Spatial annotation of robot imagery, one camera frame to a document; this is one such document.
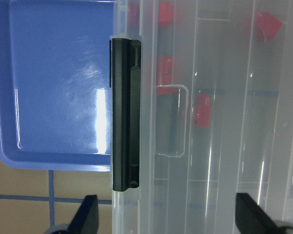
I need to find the black box latch handle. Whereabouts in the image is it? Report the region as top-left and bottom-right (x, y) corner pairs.
(110, 38), (141, 192)

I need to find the red block upper left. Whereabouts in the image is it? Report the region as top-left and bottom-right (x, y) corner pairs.
(158, 1), (174, 28)

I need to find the clear plastic storage box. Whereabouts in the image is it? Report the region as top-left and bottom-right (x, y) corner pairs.
(110, 0), (293, 234)

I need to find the red block middle upper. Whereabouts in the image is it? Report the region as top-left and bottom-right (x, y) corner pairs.
(156, 56), (173, 76)

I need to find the red block middle lower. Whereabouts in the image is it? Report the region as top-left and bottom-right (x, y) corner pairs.
(156, 74), (180, 96)

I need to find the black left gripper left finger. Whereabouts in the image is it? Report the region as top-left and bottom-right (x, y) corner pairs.
(68, 195), (99, 234)

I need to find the blue plastic tray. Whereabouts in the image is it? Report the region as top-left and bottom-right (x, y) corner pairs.
(0, 0), (114, 172)

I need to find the red block under lid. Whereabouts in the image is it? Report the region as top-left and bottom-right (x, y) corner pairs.
(194, 93), (212, 128)

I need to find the clear plastic box lid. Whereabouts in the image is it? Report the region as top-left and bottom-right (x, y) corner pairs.
(138, 0), (293, 234)

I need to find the red block far right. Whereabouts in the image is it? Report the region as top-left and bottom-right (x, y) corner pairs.
(255, 10), (283, 41)

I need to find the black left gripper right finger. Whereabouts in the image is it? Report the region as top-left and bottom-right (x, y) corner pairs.
(235, 193), (279, 234)

